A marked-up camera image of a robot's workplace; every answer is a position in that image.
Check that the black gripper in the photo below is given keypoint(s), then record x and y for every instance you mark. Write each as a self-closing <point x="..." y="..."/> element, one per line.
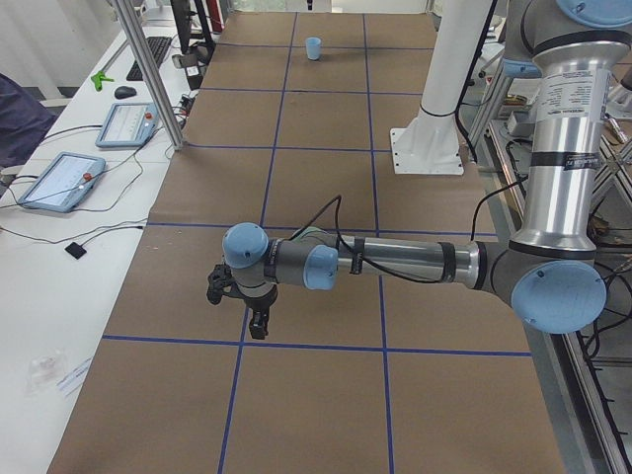
<point x="262" y="300"/>

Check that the light green bowl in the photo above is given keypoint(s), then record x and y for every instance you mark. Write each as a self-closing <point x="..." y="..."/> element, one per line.
<point x="310" y="232"/>

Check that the light blue plastic cup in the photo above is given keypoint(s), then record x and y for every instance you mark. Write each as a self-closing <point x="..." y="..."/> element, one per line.
<point x="313" y="46"/>

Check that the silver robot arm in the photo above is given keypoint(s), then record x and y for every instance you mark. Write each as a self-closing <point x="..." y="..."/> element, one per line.
<point x="545" y="272"/>

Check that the small black square pad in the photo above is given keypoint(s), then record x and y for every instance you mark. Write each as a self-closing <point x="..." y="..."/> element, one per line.
<point x="75" y="250"/>

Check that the clear plastic bag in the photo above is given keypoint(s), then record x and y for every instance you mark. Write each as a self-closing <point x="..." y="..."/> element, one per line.
<point x="45" y="371"/>

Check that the far teach pendant tablet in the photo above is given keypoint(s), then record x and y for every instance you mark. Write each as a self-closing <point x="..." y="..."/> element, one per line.
<point x="127" y="125"/>

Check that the teach pendant tablet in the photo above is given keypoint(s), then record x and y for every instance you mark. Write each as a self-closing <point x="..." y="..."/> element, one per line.
<point x="64" y="182"/>
<point x="127" y="125"/>

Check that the near teach pendant tablet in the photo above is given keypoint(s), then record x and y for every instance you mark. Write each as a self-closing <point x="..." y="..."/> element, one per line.
<point x="64" y="182"/>

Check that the black computer mouse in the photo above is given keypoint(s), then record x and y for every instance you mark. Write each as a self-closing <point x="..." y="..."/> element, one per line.
<point x="124" y="92"/>

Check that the green plastic clamp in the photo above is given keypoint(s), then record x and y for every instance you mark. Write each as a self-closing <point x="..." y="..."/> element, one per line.
<point x="99" y="79"/>

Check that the black computer monitor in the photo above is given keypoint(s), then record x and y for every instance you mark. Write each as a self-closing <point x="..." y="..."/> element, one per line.
<point x="184" y="13"/>

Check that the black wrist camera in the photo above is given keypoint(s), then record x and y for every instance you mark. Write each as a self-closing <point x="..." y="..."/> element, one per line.
<point x="221" y="283"/>

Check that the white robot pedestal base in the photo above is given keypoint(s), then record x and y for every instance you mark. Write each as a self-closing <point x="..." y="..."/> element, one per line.
<point x="429" y="145"/>

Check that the aluminium frame post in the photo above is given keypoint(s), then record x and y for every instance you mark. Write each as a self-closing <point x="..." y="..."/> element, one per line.
<point x="152" y="78"/>

